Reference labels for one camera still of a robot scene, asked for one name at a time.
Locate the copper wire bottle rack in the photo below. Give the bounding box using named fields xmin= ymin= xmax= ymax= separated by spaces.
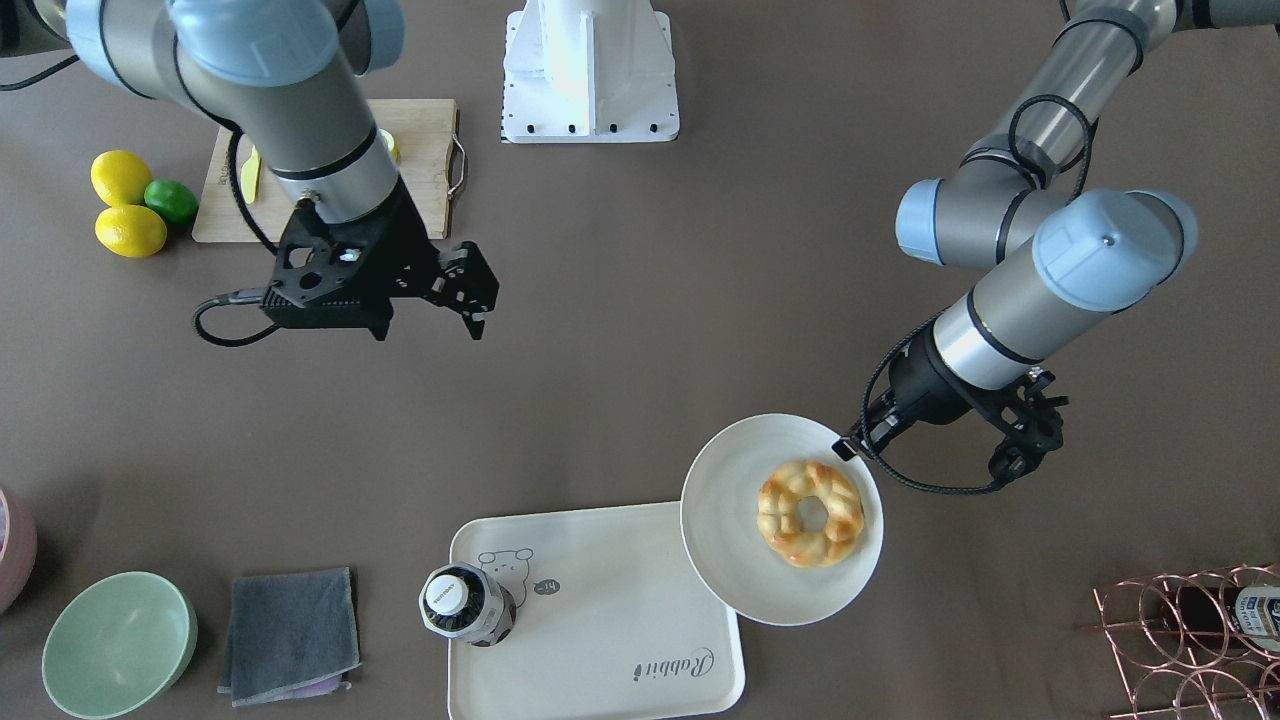
xmin=1085 ymin=562 xmax=1277 ymax=719

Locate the mint green bowl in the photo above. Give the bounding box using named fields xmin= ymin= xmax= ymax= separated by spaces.
xmin=41 ymin=571 xmax=198 ymax=719

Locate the green lime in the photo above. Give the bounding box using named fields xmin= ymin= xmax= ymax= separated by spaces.
xmin=143 ymin=178 xmax=198 ymax=225

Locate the pink bowl with ice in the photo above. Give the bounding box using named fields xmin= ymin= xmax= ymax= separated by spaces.
xmin=1 ymin=486 xmax=38 ymax=614

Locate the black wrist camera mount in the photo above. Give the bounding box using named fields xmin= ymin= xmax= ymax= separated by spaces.
xmin=260 ymin=196 xmax=436 ymax=340

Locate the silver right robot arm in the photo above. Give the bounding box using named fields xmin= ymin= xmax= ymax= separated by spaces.
xmin=3 ymin=1 xmax=499 ymax=340

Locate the white round plate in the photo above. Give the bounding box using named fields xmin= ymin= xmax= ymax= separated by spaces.
xmin=680 ymin=413 xmax=884 ymax=626

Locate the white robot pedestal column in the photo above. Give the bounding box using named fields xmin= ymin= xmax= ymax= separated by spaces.
xmin=500 ymin=1 xmax=681 ymax=143

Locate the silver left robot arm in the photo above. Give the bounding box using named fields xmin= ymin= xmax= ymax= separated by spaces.
xmin=835 ymin=1 xmax=1277 ymax=477

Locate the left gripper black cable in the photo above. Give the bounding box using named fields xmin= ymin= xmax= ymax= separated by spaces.
xmin=860 ymin=95 xmax=1096 ymax=497

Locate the white rabbit tray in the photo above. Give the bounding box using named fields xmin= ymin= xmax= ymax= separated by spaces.
xmin=447 ymin=501 xmax=746 ymax=719

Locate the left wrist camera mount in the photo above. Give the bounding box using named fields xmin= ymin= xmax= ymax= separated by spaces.
xmin=980 ymin=366 xmax=1069 ymax=489

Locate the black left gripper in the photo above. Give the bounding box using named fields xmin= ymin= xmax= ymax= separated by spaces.
xmin=832 ymin=320 xmax=975 ymax=461

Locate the tea bottle in rack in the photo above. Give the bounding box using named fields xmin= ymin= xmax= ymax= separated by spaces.
xmin=1160 ymin=583 xmax=1280 ymax=656

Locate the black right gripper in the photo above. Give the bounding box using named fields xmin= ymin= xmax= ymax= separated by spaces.
xmin=387 ymin=179 xmax=500 ymax=341

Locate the yellow lemon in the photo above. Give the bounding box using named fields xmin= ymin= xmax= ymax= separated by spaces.
xmin=93 ymin=205 xmax=168 ymax=258
xmin=90 ymin=149 xmax=154 ymax=208

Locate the dark tea bottle on tray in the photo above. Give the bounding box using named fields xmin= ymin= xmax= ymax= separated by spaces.
xmin=419 ymin=562 xmax=517 ymax=647

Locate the grey folded cloth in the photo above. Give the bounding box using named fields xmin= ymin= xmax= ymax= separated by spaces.
xmin=218 ymin=566 xmax=362 ymax=707

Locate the twisted glazed donut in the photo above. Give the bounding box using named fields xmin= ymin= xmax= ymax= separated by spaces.
xmin=755 ymin=461 xmax=865 ymax=568

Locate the yellow plastic knife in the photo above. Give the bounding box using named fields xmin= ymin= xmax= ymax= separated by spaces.
xmin=238 ymin=145 xmax=261 ymax=205

